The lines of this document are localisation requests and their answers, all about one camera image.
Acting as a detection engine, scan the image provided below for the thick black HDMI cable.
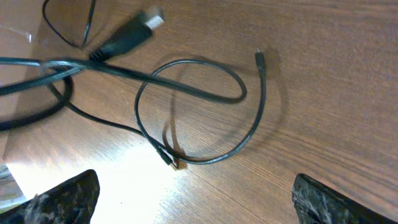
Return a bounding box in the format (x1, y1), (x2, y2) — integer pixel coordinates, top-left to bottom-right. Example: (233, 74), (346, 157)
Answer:
(0, 5), (248, 131)

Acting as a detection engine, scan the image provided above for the black micro USB cable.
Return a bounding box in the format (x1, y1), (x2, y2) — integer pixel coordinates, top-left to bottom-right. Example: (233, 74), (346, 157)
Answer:
(46, 49), (267, 171)

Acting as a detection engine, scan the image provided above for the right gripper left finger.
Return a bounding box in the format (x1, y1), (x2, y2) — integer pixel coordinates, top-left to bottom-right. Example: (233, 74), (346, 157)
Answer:
(1, 169), (100, 224)

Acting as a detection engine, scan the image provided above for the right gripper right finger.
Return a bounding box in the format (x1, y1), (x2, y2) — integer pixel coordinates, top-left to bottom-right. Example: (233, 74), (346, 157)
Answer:
(292, 173), (397, 224)

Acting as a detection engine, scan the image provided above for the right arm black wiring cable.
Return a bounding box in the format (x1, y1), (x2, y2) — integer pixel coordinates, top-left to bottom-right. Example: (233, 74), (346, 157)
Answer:
(41, 0), (97, 50)

